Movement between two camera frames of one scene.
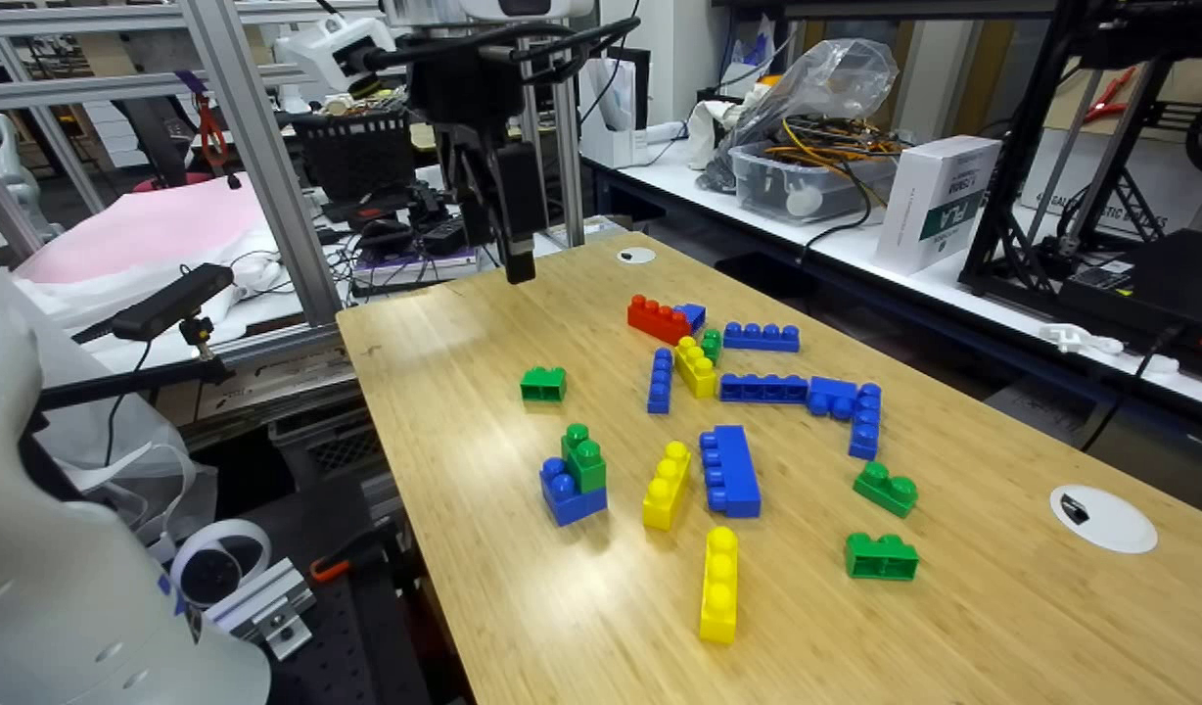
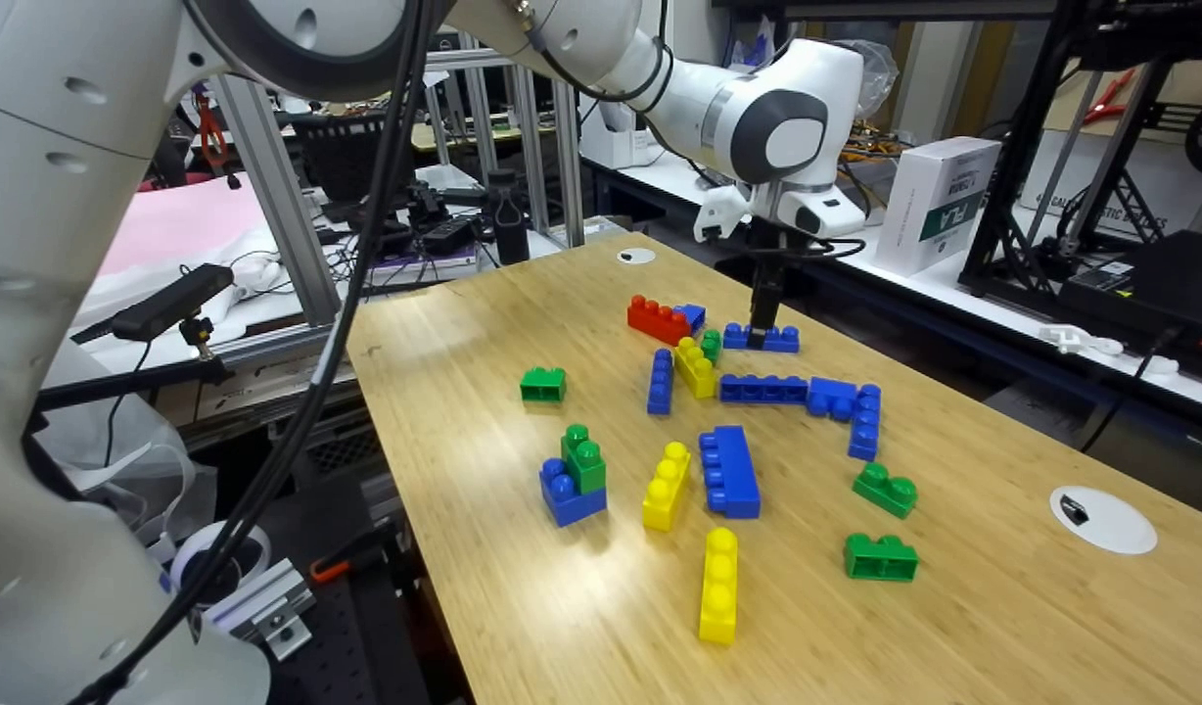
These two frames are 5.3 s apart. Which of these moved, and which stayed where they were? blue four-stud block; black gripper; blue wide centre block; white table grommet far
Moved: black gripper
Stayed: blue four-stud block; blue wide centre block; white table grommet far
